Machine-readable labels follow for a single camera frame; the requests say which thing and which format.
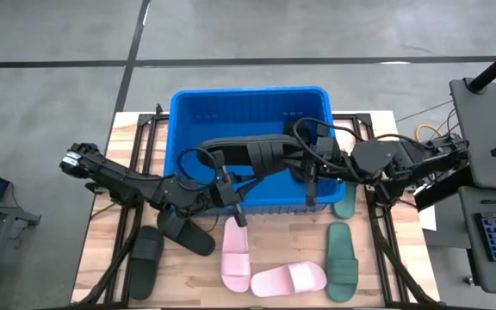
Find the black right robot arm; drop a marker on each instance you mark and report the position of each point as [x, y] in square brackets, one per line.
[377, 159]

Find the grey keyboard desk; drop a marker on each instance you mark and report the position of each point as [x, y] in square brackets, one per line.
[489, 277]

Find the pink slide sandal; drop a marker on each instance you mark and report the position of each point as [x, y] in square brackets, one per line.
[235, 258]
[282, 280]

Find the black desk castor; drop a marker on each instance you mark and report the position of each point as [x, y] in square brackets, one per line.
[470, 280]

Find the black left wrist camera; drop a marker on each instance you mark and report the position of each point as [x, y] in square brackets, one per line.
[221, 194]

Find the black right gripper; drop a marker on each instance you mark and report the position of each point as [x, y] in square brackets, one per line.
[310, 172]

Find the black metal table frame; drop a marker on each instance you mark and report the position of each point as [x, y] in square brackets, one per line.
[379, 228]
[129, 224]

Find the blue plastic bin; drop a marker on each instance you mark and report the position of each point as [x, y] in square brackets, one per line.
[239, 107]

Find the grey desk top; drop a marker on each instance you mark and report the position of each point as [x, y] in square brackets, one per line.
[480, 112]

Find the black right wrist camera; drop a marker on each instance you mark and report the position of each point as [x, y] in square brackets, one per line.
[328, 150]

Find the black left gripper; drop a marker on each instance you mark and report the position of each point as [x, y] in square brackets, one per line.
[231, 202]

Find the black desk support bar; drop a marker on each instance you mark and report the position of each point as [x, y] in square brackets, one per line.
[446, 191]

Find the white paper sheet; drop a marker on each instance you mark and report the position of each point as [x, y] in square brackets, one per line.
[428, 217]

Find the black stand pole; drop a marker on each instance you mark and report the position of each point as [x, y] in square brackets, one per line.
[495, 69]

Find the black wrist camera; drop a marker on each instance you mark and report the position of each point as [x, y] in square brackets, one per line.
[221, 194]
[328, 150]

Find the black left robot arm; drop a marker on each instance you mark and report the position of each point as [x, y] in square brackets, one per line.
[123, 176]

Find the green slide sandal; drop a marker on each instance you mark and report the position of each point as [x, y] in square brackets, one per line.
[345, 206]
[342, 258]

